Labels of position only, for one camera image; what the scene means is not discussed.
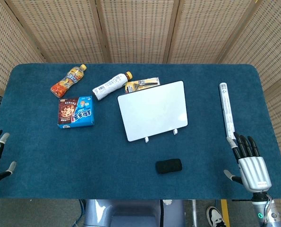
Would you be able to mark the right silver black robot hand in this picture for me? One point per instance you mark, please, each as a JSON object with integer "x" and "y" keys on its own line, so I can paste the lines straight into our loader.
{"x": 254, "y": 171}

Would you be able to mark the black felt board eraser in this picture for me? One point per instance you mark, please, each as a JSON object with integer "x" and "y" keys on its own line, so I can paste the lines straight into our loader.
{"x": 168, "y": 166}

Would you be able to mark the white board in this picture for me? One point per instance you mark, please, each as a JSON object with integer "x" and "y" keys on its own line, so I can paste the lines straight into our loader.
{"x": 152, "y": 111}

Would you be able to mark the black white sneaker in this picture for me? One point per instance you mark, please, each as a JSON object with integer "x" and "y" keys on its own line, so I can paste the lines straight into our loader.
{"x": 215, "y": 217}

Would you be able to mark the silver white wrapped tube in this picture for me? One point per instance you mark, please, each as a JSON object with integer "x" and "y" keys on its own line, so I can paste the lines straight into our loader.
{"x": 226, "y": 108}

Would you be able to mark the white table leg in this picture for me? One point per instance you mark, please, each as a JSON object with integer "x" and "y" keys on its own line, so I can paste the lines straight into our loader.
{"x": 194, "y": 212}

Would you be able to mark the blue carpet table cover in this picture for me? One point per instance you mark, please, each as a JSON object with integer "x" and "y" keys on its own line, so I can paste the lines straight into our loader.
{"x": 83, "y": 165}

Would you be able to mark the blue cookie box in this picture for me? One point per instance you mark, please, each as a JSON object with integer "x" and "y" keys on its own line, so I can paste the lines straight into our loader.
{"x": 76, "y": 112}

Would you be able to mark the orange iced tea bottle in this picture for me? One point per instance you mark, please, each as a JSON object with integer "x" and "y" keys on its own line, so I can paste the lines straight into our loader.
{"x": 67, "y": 81}

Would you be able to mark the blue-grey robot torso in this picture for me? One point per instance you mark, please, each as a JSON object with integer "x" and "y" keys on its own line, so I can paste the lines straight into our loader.
{"x": 130, "y": 212}

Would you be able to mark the white label yellow cap bottle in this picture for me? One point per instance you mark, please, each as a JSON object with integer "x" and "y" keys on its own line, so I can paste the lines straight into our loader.
{"x": 109, "y": 86}

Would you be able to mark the yellow carded metal tool pack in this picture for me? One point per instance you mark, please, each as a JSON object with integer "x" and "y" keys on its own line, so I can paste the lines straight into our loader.
{"x": 142, "y": 83}

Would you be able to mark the woven wooden folding screen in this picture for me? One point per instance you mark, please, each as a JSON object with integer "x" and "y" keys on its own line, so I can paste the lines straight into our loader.
{"x": 135, "y": 30}

